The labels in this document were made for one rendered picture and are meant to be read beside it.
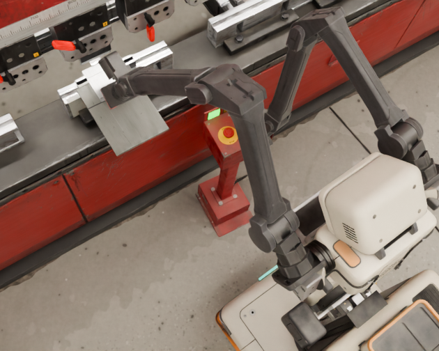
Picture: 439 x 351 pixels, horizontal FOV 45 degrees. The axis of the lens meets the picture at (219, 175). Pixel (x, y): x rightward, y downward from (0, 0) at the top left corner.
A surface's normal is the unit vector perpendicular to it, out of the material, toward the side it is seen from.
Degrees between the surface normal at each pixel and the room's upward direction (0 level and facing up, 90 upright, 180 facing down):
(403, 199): 48
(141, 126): 0
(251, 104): 56
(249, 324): 0
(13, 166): 0
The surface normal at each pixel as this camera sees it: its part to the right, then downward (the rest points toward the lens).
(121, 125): 0.07, -0.38
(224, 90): 0.03, -0.60
